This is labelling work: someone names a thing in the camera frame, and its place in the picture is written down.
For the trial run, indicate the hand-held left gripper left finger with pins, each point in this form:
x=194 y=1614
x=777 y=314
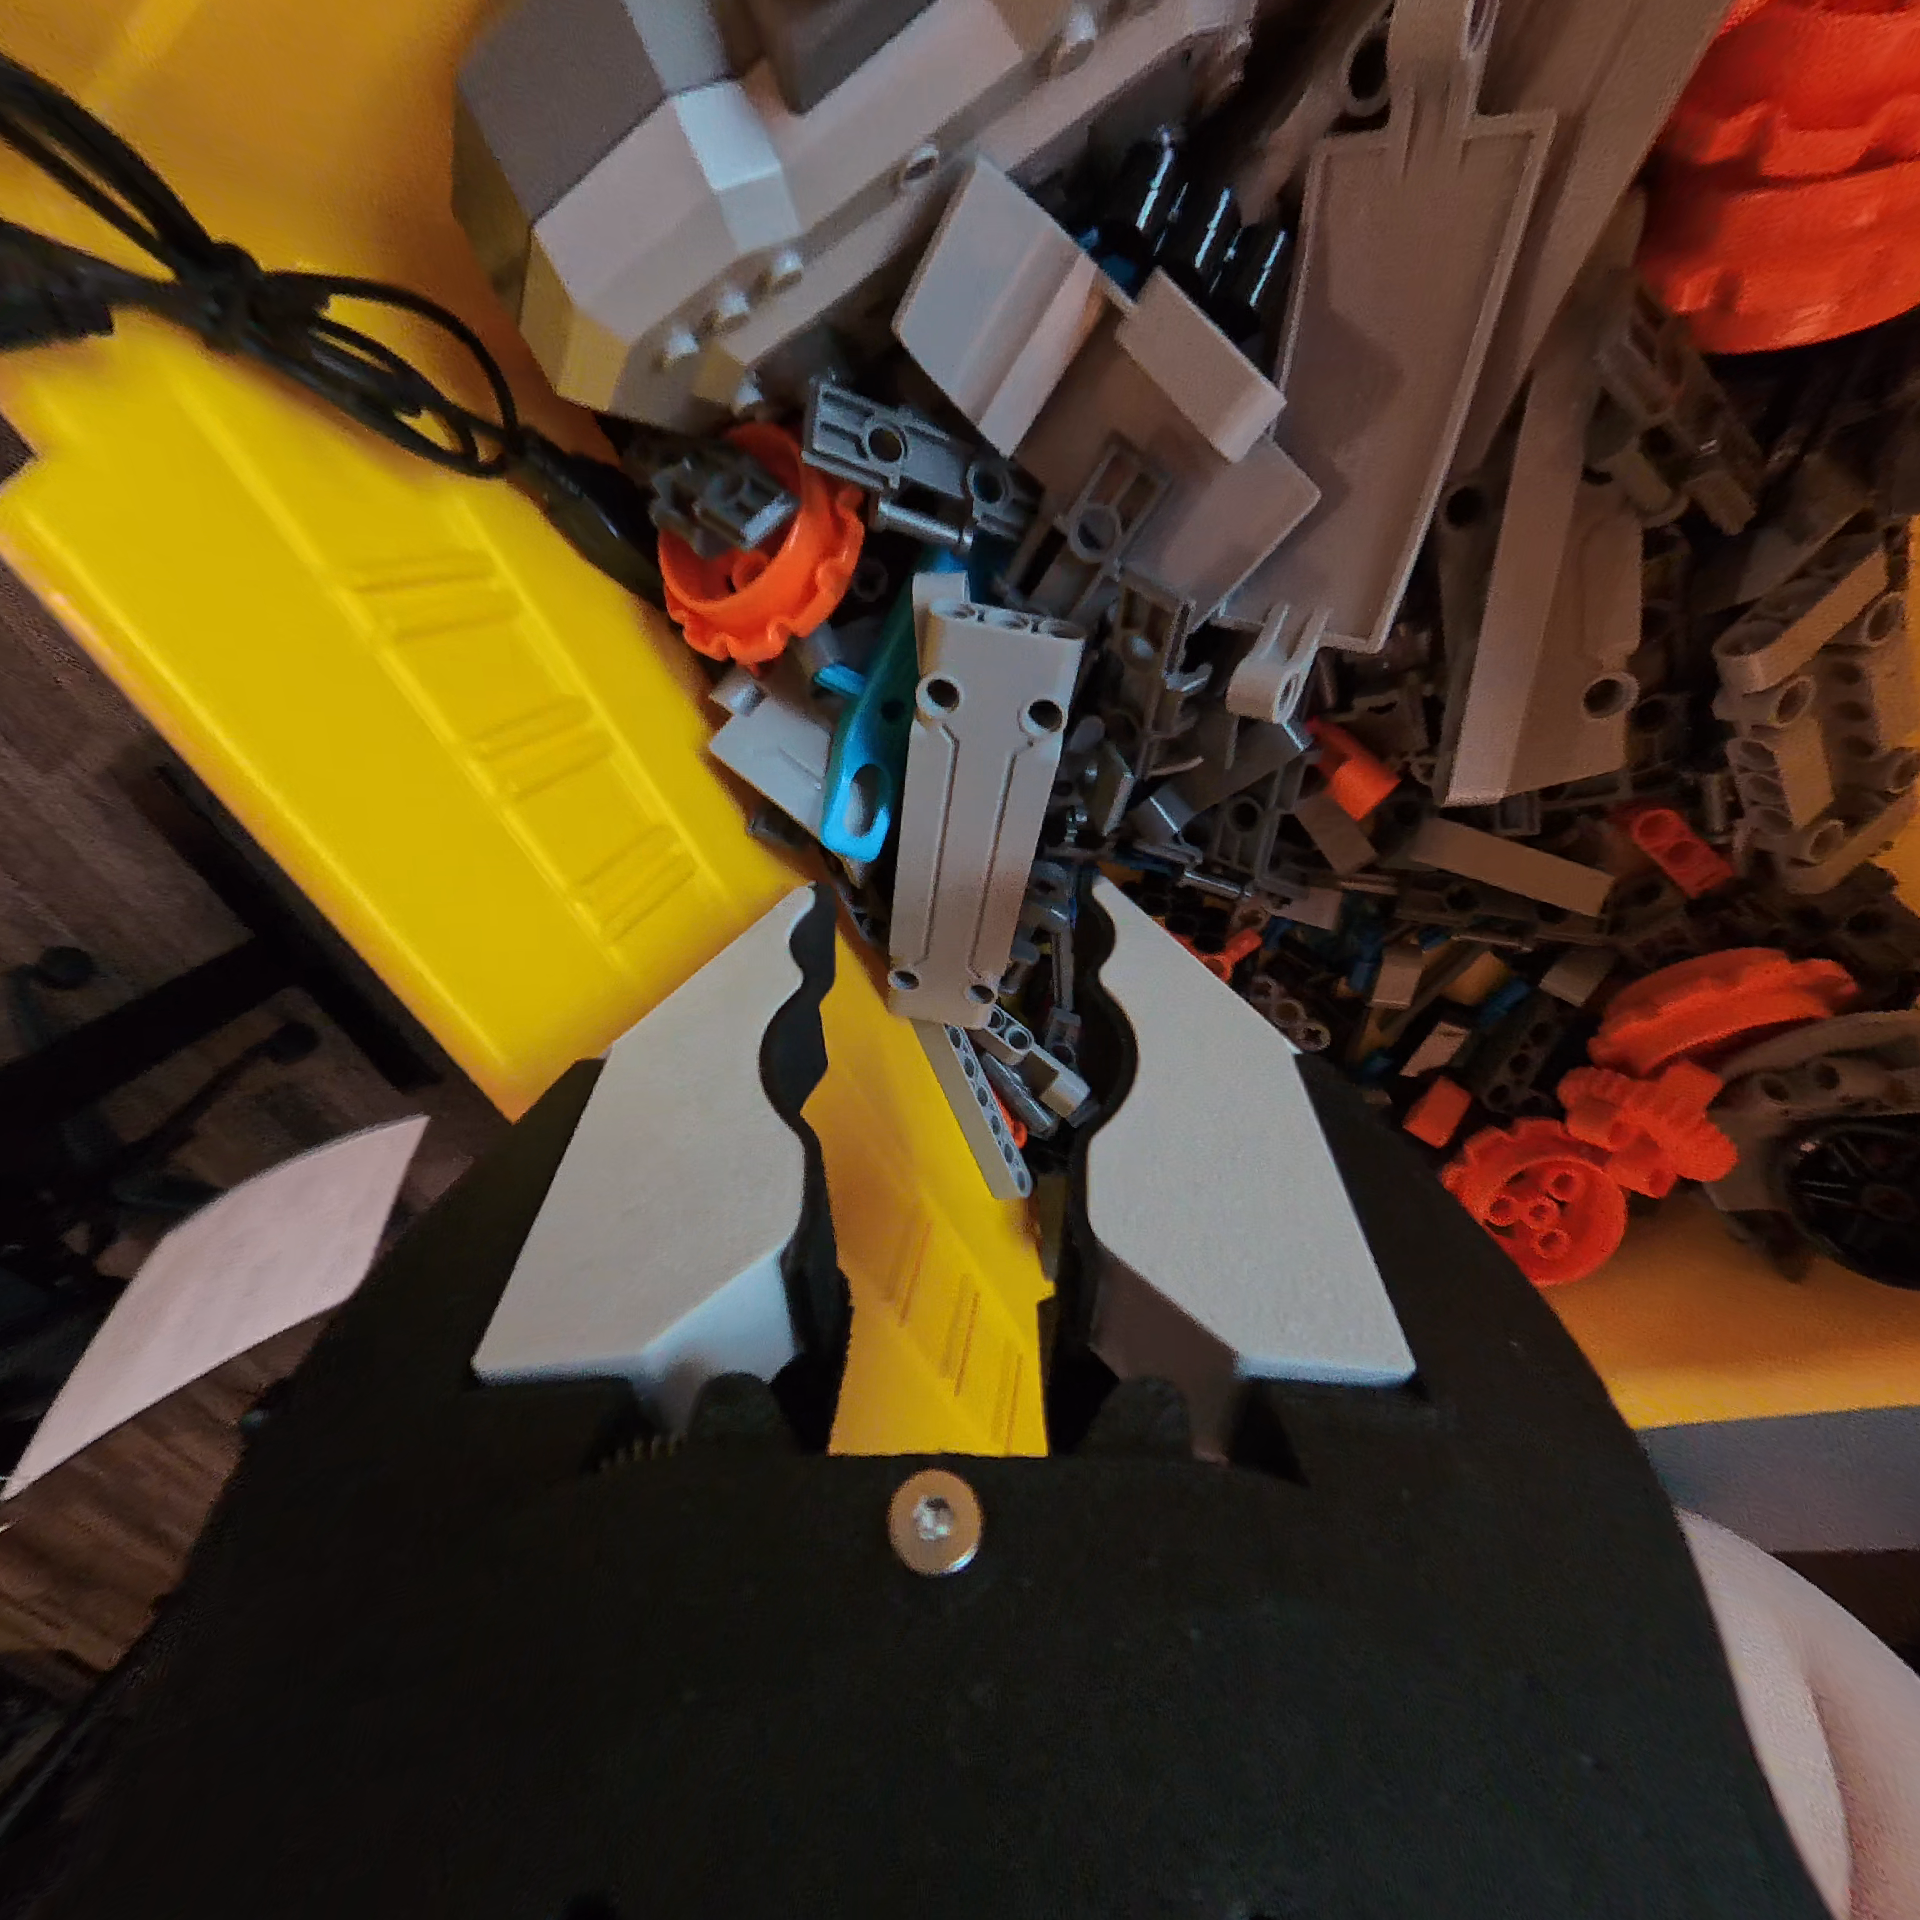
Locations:
x=645 y=1200

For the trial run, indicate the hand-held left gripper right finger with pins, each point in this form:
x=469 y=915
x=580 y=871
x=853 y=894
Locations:
x=1244 y=1200

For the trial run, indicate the pile of building pieces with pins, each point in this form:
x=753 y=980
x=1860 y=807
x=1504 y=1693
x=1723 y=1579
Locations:
x=1424 y=524

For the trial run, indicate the white paper sheet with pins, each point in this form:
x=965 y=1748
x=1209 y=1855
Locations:
x=225 y=1276

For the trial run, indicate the long light grey panel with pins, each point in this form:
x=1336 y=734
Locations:
x=973 y=796

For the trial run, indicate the teal brick separator tool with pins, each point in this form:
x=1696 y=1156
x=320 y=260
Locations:
x=868 y=750

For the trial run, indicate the black spoked wheel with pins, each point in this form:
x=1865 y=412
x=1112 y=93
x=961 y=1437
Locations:
x=1860 y=1200

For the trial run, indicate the large orange wheel hub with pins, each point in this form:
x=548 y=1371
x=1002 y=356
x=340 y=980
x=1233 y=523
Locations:
x=1785 y=181
x=809 y=599

